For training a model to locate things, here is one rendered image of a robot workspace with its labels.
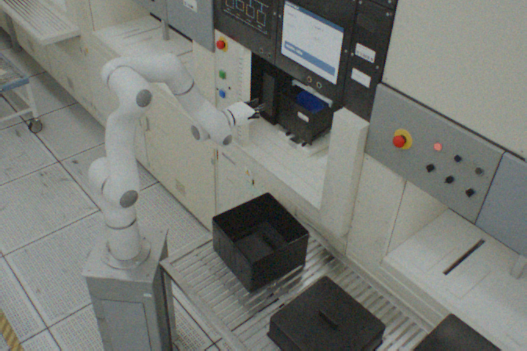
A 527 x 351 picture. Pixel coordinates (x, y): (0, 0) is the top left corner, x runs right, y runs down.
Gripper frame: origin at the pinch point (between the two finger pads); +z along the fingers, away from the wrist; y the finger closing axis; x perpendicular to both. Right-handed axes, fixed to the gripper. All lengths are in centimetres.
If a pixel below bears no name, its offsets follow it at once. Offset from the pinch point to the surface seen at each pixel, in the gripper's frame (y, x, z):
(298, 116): 3.3, -12.9, 21.5
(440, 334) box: 109, -18, -19
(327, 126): 11.5, -18.7, 32.6
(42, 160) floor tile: -171, -119, -45
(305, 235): 49, -26, -17
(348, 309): 79, -33, -24
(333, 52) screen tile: 35, 39, 2
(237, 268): 39, -37, -41
